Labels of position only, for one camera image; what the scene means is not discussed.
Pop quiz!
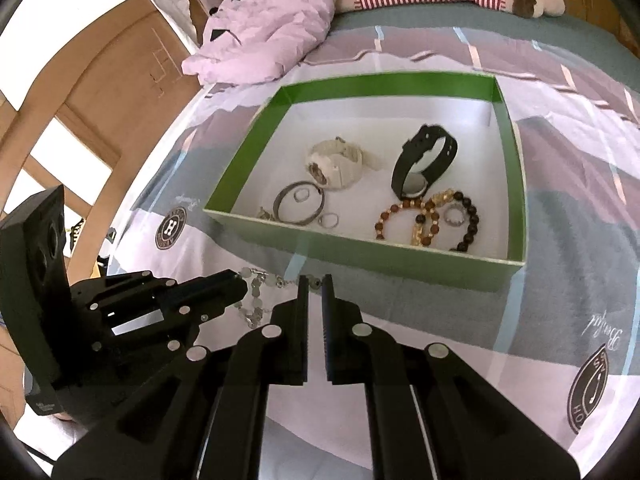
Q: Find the black and cream beaded bracelet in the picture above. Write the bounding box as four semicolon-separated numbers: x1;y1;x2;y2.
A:
426;189;482;253

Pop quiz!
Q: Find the black and white shoe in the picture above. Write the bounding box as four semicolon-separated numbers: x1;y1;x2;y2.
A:
64;217;87;257

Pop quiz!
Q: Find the black wristwatch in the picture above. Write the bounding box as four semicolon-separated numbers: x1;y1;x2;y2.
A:
390;124;458;201

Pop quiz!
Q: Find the patchwork printed bed blanket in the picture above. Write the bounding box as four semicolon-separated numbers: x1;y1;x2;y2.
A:
10;0;640;480

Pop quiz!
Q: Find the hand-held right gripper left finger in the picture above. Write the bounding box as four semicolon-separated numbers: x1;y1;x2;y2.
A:
52;275;310;480

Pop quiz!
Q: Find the green cardboard box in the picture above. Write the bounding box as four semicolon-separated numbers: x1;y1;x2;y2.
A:
202;72;528;293

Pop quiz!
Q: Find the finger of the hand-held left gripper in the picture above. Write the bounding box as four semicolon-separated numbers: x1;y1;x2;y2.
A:
69;269;249;311
75;297;246;361

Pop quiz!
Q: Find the white wristwatch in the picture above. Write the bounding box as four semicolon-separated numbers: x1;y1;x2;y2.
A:
304;137;382;191

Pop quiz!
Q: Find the silver bead chain bracelet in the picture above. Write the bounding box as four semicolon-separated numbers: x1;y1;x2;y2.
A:
239;267;321;329

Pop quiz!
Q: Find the silver metal bangle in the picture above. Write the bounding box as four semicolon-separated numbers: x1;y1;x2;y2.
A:
272;180;327;226

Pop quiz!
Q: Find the pink quilt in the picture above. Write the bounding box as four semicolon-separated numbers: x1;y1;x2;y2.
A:
181;0;342;85

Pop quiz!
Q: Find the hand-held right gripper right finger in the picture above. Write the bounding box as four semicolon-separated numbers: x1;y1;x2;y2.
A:
321;275;582;480

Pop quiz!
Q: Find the gold beaded bracelet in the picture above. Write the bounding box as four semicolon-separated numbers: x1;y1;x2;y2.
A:
411;210;436;247

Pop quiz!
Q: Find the brown beaded bracelet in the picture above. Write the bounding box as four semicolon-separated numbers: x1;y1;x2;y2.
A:
374;199;443;247

